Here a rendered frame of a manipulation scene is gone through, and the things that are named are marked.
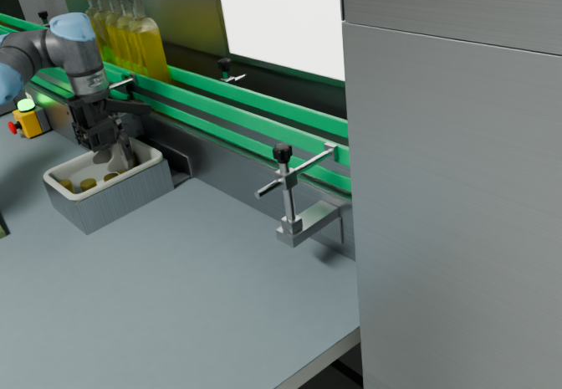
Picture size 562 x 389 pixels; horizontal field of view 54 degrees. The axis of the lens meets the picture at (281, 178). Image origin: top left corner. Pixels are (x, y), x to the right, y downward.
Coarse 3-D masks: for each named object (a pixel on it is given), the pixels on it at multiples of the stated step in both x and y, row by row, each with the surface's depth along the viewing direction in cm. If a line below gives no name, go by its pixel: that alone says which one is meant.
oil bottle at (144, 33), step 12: (132, 24) 126; (144, 24) 125; (156, 24) 127; (132, 36) 127; (144, 36) 126; (156, 36) 128; (132, 48) 130; (144, 48) 127; (156, 48) 129; (144, 60) 128; (156, 60) 130; (144, 72) 131; (156, 72) 131; (168, 72) 133
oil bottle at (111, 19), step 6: (120, 12) 134; (108, 18) 134; (114, 18) 133; (108, 24) 135; (114, 24) 133; (108, 30) 136; (114, 30) 134; (114, 36) 135; (114, 42) 137; (114, 48) 138; (120, 48) 136; (114, 54) 140; (120, 54) 137; (120, 60) 138; (120, 66) 140; (126, 66) 138
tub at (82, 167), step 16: (144, 144) 127; (80, 160) 125; (144, 160) 128; (160, 160) 121; (48, 176) 119; (64, 176) 124; (80, 176) 126; (96, 176) 129; (128, 176) 116; (64, 192) 112; (80, 192) 126; (96, 192) 113
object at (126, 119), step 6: (120, 114) 133; (126, 114) 133; (132, 114) 134; (126, 120) 134; (132, 120) 135; (138, 120) 136; (126, 126) 133; (132, 126) 135; (138, 126) 136; (126, 132) 134; (132, 132) 136; (138, 132) 136; (144, 132) 138
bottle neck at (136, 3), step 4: (132, 0) 123; (136, 0) 123; (140, 0) 124; (132, 4) 124; (136, 4) 124; (140, 4) 124; (132, 8) 125; (136, 8) 124; (140, 8) 125; (144, 8) 126; (132, 12) 125; (136, 12) 125; (140, 12) 125; (144, 12) 126; (136, 16) 125; (140, 16) 125; (144, 16) 126
